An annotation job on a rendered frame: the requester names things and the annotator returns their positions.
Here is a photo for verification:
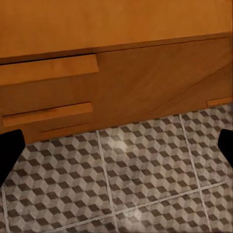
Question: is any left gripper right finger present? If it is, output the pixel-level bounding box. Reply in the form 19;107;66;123
217;129;233;167

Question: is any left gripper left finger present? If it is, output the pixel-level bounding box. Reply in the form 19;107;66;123
0;129;25;187

